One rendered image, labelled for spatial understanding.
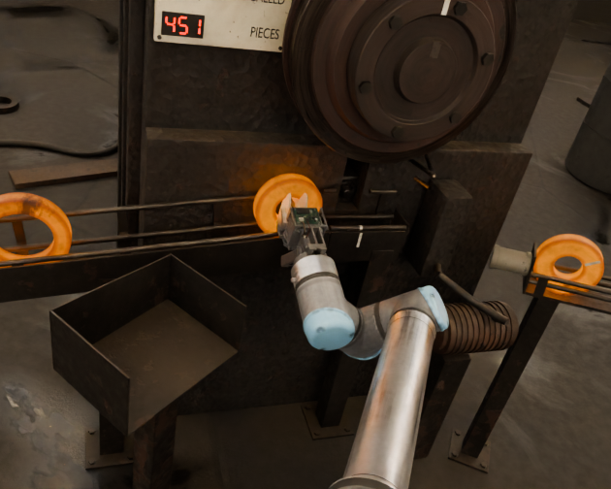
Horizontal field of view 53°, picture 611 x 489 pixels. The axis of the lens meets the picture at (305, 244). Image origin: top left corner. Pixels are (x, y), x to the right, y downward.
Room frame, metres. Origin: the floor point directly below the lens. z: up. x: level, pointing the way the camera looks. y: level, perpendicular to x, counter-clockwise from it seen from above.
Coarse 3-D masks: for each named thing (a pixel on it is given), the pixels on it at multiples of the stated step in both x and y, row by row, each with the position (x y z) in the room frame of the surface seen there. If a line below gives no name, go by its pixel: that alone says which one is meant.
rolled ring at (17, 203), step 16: (16, 192) 0.98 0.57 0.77; (0, 208) 0.94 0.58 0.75; (16, 208) 0.96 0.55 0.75; (32, 208) 0.97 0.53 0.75; (48, 208) 0.98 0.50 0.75; (48, 224) 0.98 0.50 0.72; (64, 224) 0.99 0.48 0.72; (64, 240) 0.99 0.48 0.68; (0, 256) 0.94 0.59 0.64; (16, 256) 0.97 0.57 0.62; (32, 256) 0.98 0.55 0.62
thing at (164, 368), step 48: (96, 288) 0.82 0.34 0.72; (144, 288) 0.90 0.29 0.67; (192, 288) 0.92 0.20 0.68; (96, 336) 0.81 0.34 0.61; (144, 336) 0.85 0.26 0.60; (192, 336) 0.87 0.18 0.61; (240, 336) 0.85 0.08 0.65; (96, 384) 0.67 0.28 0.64; (144, 384) 0.74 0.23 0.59; (192, 384) 0.76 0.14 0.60; (144, 432) 0.79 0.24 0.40; (144, 480) 0.79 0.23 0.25
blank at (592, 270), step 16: (560, 240) 1.27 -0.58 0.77; (576, 240) 1.26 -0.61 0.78; (544, 256) 1.27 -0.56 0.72; (560, 256) 1.26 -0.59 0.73; (576, 256) 1.25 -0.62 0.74; (592, 256) 1.25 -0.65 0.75; (544, 272) 1.26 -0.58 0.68; (560, 272) 1.28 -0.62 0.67; (576, 272) 1.27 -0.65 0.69; (592, 272) 1.24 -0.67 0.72; (576, 288) 1.25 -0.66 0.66
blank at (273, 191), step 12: (276, 180) 1.18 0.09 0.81; (288, 180) 1.17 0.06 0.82; (300, 180) 1.18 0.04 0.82; (264, 192) 1.16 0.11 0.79; (276, 192) 1.16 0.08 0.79; (288, 192) 1.17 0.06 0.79; (300, 192) 1.19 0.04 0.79; (312, 192) 1.20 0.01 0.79; (264, 204) 1.15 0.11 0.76; (276, 204) 1.17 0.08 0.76; (312, 204) 1.20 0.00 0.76; (264, 216) 1.16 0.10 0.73; (276, 216) 1.17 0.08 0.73; (264, 228) 1.16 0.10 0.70
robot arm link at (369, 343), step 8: (360, 312) 0.95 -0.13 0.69; (368, 312) 0.95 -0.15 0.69; (360, 320) 0.93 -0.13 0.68; (368, 320) 0.94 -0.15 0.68; (360, 328) 0.92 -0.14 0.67; (368, 328) 0.93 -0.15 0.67; (376, 328) 0.92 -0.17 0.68; (360, 336) 0.91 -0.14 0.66; (368, 336) 0.92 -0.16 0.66; (376, 336) 0.92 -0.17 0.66; (352, 344) 0.91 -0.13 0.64; (360, 344) 0.92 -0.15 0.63; (368, 344) 0.92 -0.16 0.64; (376, 344) 0.92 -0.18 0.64; (344, 352) 0.94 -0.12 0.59; (352, 352) 0.92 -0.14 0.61; (360, 352) 0.92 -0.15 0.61; (368, 352) 0.93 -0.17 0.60; (376, 352) 0.95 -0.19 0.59
